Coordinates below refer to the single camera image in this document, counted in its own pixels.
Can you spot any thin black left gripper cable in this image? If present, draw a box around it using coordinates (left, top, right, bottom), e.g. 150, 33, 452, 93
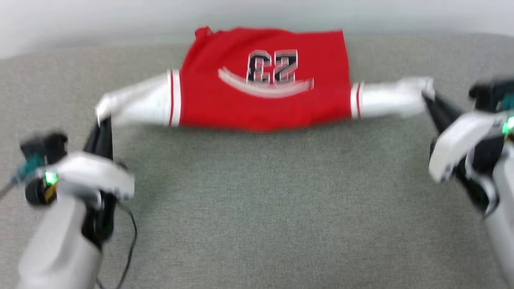
96, 202, 139, 289

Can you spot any red number 23 jersey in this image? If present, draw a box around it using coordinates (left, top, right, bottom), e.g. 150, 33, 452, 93
96, 26, 436, 132

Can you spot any camera cable teal plug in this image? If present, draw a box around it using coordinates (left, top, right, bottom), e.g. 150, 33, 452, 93
0, 155, 45, 199
498, 93, 514, 112

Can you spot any left camera cable teal plug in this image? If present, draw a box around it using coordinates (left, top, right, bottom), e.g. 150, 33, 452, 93
0, 155, 45, 199

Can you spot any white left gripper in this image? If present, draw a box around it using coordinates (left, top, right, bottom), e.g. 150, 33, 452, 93
38, 117, 135, 246

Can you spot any right camera cable teal plug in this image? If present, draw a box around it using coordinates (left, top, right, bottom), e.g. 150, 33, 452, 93
498, 93, 514, 112

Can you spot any grey fabric sofa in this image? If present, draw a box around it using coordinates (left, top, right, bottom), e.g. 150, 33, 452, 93
0, 34, 514, 289

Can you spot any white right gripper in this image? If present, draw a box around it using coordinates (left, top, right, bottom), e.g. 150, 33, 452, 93
422, 92, 507, 218

